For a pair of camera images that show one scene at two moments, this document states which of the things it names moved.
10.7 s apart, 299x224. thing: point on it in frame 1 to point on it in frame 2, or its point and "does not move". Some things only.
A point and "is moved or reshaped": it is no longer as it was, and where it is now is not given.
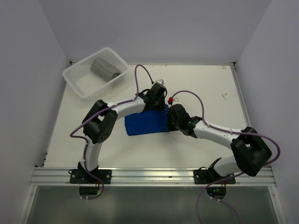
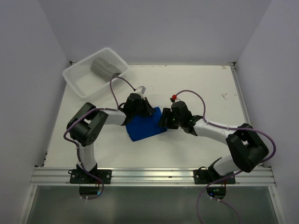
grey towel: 105,68 does not move
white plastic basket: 96,73 does not move
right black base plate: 203,175 does not move
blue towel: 149,122 is moved or reshaped
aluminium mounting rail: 146,177 does not move
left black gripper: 162,106 to 148,109
